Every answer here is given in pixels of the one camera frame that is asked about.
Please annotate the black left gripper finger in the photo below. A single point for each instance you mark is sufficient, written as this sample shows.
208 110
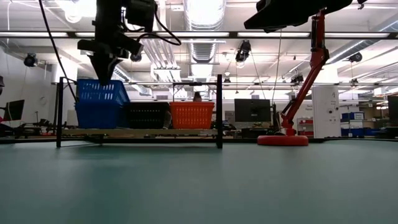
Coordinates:
110 67
99 68

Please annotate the blue slotted plastic basket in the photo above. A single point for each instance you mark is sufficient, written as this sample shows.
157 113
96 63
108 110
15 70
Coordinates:
118 93
96 116

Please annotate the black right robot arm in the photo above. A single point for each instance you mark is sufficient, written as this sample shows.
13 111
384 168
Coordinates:
295 12

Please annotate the white plastic container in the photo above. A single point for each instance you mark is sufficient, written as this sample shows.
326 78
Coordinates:
71 118

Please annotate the person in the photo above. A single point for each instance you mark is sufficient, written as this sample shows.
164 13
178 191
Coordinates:
197 97

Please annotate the tilted black monitor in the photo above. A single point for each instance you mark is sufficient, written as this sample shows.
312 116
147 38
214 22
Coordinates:
14 110

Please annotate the black computer monitor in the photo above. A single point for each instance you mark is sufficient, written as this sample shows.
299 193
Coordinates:
252 110

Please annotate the red articulated desk stand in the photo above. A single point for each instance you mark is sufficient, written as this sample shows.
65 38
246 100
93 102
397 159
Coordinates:
283 140

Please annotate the rack with red boxes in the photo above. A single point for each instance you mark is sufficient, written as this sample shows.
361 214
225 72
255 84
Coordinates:
305 127

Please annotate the white pillar cabinet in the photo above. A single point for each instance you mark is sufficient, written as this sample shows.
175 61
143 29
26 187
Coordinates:
326 112

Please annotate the blue labelled storage bin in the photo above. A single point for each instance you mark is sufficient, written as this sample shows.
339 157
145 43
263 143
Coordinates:
353 116

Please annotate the dark monitor at room edge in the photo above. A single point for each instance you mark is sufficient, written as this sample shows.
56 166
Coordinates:
393 107

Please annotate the black ceiling camera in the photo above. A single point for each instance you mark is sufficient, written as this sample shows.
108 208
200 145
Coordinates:
136 57
355 57
30 60
243 51

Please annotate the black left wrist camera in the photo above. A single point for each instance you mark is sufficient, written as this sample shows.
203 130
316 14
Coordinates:
141 14

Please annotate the black frame wooden shelf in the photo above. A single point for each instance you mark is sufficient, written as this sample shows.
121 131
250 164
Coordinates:
140 132

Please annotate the silver ventilation duct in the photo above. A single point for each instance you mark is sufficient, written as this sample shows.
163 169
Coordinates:
203 53

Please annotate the black overhead frame bar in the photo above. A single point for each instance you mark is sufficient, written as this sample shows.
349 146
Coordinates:
233 35

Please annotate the distant horizontal metal rail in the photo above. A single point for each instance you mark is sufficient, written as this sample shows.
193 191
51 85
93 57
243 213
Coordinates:
342 84

